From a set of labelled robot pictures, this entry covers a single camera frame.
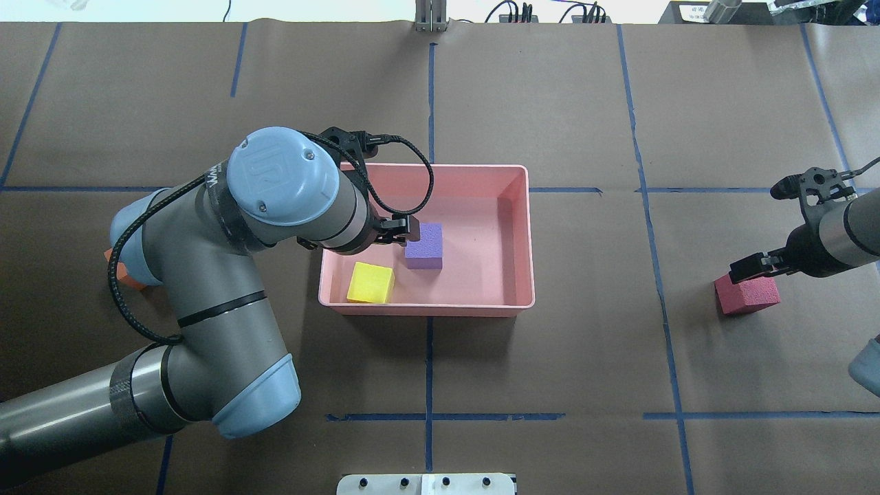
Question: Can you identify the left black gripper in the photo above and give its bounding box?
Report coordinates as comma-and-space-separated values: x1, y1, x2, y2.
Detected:
344, 199, 421, 252

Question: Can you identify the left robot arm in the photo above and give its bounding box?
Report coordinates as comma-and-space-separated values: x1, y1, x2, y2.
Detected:
2, 126, 435, 489

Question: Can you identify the purple foam cube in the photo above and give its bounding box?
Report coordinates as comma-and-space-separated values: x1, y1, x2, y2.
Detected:
404, 223, 443, 270

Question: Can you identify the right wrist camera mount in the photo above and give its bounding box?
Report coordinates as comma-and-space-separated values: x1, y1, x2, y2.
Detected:
770, 167, 857, 223

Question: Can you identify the orange foam cube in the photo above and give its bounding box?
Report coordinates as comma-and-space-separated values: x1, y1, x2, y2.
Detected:
117, 245, 151, 291

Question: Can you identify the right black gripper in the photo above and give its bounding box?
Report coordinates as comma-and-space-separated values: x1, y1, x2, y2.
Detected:
729, 228, 843, 284

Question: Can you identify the yellow foam cube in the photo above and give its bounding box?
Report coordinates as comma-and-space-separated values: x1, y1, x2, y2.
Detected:
346, 262, 395, 304

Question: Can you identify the red foam cube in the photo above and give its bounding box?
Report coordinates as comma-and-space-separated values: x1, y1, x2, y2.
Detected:
713, 274, 782, 316

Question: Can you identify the white mast base plate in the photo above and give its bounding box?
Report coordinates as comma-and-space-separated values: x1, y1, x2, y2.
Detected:
335, 472, 518, 494

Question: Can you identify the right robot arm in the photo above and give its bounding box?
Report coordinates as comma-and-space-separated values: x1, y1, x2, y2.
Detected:
728, 189, 879, 284

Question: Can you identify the pink plastic bin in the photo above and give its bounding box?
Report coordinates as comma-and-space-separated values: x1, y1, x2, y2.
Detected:
318, 165, 536, 317

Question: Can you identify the aluminium frame post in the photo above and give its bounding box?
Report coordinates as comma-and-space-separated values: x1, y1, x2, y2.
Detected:
414, 0, 449, 32

